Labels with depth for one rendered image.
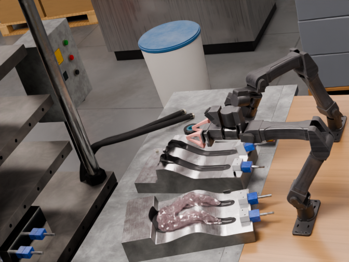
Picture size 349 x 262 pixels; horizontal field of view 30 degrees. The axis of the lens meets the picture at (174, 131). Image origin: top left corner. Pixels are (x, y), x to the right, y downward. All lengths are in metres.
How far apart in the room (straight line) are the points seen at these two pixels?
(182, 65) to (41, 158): 2.07
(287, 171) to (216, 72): 2.79
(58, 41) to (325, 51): 2.05
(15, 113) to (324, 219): 1.35
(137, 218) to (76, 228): 0.39
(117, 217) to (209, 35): 3.14
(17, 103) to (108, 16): 3.18
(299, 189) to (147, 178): 0.77
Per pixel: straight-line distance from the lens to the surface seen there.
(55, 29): 3.10
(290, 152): 2.93
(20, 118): 2.81
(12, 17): 7.81
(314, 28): 4.46
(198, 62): 4.89
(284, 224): 2.56
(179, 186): 2.82
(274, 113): 3.22
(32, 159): 2.99
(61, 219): 3.00
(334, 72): 4.60
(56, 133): 5.39
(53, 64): 2.83
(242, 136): 2.35
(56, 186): 3.23
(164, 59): 4.78
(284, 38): 5.82
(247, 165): 2.72
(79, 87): 3.23
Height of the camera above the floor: 2.47
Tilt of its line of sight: 31 degrees down
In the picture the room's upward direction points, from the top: 17 degrees counter-clockwise
